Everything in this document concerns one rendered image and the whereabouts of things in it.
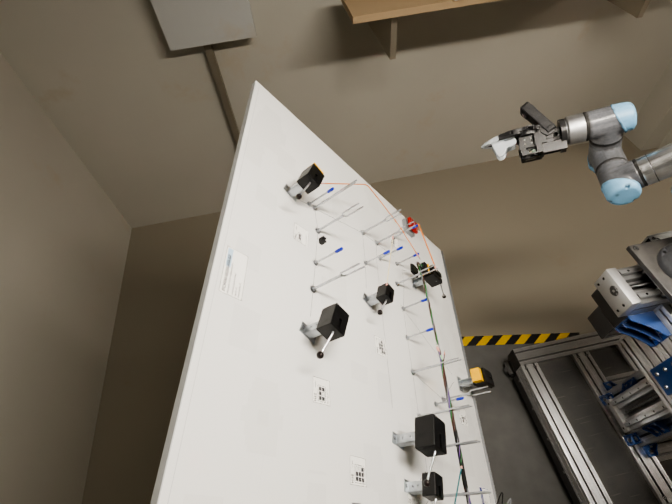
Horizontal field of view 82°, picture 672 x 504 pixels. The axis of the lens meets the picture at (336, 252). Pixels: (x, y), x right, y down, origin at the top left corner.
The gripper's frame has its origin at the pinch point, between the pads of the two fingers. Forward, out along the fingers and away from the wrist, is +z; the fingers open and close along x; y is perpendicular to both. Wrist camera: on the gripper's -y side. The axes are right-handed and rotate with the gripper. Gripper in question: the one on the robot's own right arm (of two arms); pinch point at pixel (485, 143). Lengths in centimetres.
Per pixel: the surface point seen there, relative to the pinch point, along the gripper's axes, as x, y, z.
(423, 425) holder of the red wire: -32, 70, 21
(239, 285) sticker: -61, 37, 44
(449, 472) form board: -11, 87, 21
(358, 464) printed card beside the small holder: -45, 73, 32
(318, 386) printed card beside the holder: -49, 57, 37
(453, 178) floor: 206, -52, 30
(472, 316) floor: 140, 57, 25
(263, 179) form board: -45, 11, 48
